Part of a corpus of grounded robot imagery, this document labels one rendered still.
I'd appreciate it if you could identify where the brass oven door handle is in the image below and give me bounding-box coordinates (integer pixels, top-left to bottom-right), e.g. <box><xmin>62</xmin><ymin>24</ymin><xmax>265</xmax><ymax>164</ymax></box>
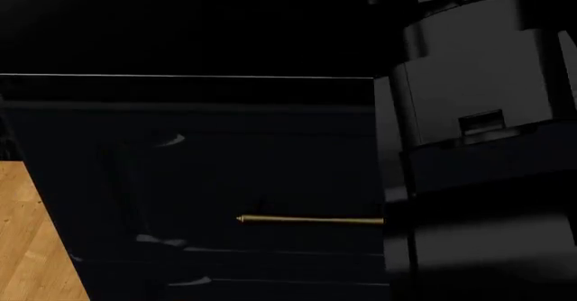
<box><xmin>235</xmin><ymin>214</ymin><xmax>386</xmax><ymax>225</ymax></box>

